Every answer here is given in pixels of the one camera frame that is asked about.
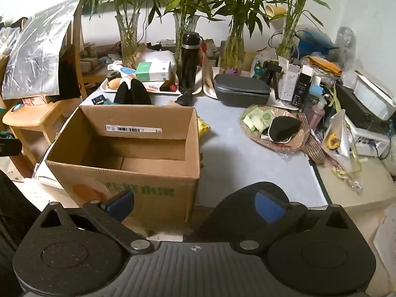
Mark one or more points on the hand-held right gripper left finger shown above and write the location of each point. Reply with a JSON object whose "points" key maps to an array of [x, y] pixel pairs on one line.
{"points": [[120, 205]]}

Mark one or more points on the yellow tape measure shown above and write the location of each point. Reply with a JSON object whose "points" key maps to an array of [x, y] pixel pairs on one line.
{"points": [[333, 141]]}

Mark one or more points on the grey zip case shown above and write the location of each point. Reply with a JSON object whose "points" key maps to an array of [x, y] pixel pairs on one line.
{"points": [[241, 89]]}

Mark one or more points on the black tape roll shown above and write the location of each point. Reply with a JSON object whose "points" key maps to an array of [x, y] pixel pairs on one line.
{"points": [[113, 75]]}

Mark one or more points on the orange tube white cap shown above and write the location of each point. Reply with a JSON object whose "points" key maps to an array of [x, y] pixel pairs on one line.
{"points": [[126, 77]]}

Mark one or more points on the blue yellow patterned bag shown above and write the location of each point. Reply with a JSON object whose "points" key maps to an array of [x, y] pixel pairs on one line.
{"points": [[256, 69]]}

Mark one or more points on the dark cloth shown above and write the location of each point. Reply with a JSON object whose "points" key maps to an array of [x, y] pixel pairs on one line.
{"points": [[15, 210]]}

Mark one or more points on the white printer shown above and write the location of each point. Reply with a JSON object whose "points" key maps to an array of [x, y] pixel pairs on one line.
{"points": [[369, 142]]}

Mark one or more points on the small black card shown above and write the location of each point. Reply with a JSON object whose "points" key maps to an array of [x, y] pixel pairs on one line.
{"points": [[99, 100]]}

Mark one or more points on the black mini tripod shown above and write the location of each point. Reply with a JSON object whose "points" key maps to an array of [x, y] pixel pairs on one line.
{"points": [[273, 74]]}

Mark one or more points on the black device box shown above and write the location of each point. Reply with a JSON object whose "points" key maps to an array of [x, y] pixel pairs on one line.
{"points": [[355, 108]]}

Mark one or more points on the brown cardboard box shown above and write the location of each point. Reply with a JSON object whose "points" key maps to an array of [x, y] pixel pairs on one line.
{"points": [[148, 173]]}

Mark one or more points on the green white tissue pack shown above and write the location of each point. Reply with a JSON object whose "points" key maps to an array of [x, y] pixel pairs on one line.
{"points": [[153, 71]]}

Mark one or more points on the wooden chair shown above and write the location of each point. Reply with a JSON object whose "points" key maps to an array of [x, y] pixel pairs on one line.
{"points": [[37, 114]]}

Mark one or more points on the green wipes packet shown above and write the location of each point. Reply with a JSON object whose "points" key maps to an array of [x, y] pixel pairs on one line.
{"points": [[252, 120], [265, 118]]}

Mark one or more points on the brown paper bag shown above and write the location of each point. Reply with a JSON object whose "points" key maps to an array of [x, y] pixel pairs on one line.
{"points": [[208, 77]]}

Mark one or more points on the pink soap bottle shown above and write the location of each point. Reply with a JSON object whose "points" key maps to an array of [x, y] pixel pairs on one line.
{"points": [[315, 113]]}

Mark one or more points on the woven basket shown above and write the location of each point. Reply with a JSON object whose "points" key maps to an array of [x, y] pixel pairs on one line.
{"points": [[256, 136]]}

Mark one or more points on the silver foil sheet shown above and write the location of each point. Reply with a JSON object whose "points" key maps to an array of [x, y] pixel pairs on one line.
{"points": [[37, 46]]}

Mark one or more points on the black trash bag roll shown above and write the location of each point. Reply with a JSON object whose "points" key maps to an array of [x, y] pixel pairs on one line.
{"points": [[185, 99]]}

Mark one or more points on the bamboo in bottle-shaped vase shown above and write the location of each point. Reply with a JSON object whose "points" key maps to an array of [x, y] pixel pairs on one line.
{"points": [[233, 49]]}

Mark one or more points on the white carton box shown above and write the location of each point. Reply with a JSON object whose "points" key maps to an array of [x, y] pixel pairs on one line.
{"points": [[289, 80]]}

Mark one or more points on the black carton box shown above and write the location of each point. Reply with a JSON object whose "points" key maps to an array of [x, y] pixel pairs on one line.
{"points": [[303, 89]]}

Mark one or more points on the yellow cloth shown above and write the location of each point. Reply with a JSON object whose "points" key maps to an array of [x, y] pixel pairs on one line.
{"points": [[324, 65]]}

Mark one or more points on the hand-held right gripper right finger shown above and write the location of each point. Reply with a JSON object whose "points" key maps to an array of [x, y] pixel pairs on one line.
{"points": [[269, 207]]}

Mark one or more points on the beige egg-shaped sponge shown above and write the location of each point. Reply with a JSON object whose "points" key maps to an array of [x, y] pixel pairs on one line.
{"points": [[113, 83]]}

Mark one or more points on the yellow paper roll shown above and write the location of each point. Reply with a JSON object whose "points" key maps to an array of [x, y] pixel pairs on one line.
{"points": [[277, 10]]}

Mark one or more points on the black thermos bottle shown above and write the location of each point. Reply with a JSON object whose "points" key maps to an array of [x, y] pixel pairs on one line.
{"points": [[189, 65]]}

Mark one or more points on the bamboo in flared glass vase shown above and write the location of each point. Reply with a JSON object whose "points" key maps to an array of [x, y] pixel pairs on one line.
{"points": [[128, 37], [181, 21]]}

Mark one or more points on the clear plastic bag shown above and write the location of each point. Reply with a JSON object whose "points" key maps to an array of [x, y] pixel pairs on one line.
{"points": [[340, 157]]}

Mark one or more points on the yellow snack packet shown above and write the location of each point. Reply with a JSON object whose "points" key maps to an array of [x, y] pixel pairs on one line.
{"points": [[203, 126]]}

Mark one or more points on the white plastic bag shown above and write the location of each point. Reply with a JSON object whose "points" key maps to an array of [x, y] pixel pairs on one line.
{"points": [[159, 56]]}

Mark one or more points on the black eye mask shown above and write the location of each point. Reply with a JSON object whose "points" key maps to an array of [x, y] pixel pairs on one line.
{"points": [[283, 128]]}

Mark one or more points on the bamboo in slim glass vase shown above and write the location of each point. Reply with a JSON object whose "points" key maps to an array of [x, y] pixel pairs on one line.
{"points": [[286, 43]]}

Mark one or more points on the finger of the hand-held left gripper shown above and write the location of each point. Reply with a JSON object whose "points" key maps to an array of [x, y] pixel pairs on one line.
{"points": [[10, 148]]}

